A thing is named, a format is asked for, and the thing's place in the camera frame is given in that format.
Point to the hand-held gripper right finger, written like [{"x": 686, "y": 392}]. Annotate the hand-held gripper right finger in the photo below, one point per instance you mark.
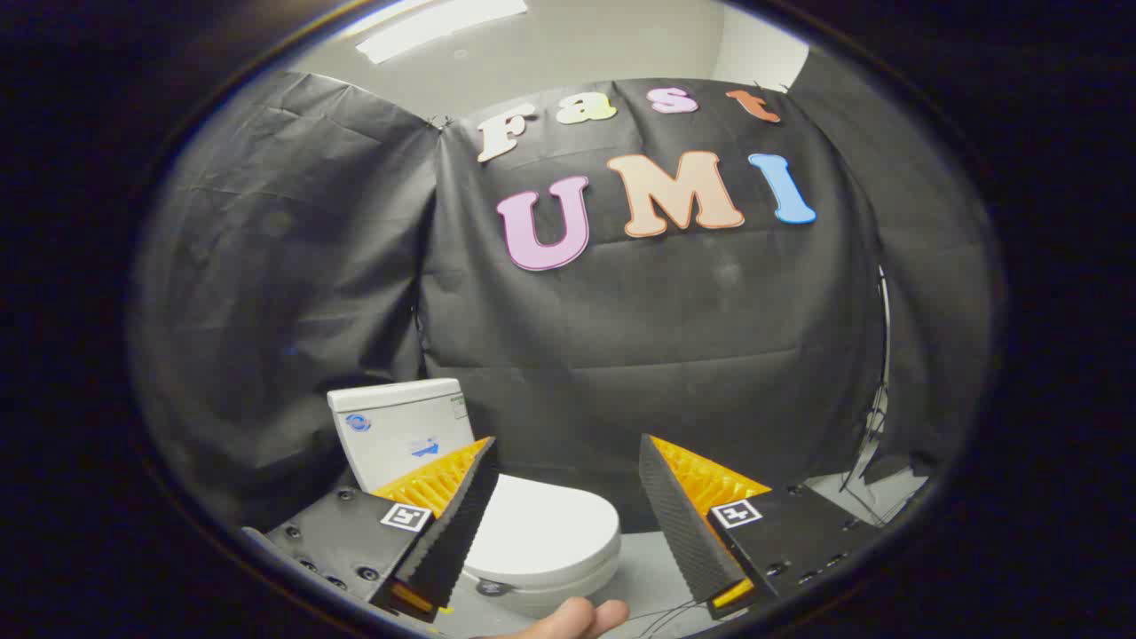
[{"x": 679, "y": 532}]

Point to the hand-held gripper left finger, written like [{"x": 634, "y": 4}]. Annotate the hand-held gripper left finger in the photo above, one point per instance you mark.
[{"x": 448, "y": 541}]

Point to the white toilet lid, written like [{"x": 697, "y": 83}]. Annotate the white toilet lid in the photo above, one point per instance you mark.
[{"x": 541, "y": 528}]

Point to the white toilet with tank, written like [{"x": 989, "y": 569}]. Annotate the white toilet with tank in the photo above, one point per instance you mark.
[{"x": 395, "y": 435}]

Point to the black backdrop cloth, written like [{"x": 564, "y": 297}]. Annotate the black backdrop cloth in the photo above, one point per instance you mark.
[{"x": 657, "y": 337}]

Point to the ceiling light panel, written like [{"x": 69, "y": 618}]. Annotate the ceiling light panel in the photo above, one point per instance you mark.
[{"x": 426, "y": 25}]

